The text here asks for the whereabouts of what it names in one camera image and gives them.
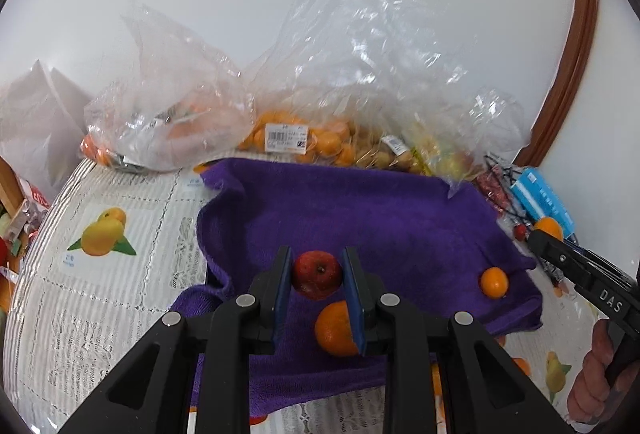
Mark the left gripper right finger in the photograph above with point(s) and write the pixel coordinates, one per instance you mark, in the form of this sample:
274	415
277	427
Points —
440	364

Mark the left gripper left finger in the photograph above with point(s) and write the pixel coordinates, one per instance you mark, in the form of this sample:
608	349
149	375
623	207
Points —
198	365

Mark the large textured orange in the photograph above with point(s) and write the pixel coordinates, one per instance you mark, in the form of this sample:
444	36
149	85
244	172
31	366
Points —
332	331

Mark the small red apple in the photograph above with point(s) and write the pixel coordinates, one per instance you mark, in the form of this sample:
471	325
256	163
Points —
317	275

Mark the small orange mandarin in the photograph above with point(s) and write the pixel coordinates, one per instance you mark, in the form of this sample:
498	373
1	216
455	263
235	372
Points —
550	226

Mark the small orange kumquat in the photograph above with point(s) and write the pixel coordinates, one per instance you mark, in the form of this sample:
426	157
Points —
494	283

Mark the bag of red fruits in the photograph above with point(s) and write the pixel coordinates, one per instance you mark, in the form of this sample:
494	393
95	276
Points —
490	184

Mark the person's right hand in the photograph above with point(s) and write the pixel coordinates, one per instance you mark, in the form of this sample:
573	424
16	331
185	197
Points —
591	397

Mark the small red fruit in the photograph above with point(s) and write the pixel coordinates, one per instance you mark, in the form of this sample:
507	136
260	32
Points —
520	232

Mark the blue tissue pack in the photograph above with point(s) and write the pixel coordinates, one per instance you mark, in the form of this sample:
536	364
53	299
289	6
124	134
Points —
539	200

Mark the clear bag of tangerines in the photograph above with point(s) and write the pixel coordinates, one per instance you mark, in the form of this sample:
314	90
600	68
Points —
186	102

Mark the clear bag of oranges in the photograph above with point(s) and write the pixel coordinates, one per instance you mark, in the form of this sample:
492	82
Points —
366	83

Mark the wooden chair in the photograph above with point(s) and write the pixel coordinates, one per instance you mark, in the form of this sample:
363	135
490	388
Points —
11	194

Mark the white plastic bag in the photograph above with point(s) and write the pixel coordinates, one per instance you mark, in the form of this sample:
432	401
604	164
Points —
42	125

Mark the brown wooden door frame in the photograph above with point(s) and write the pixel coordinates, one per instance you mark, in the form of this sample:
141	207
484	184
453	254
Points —
568	78

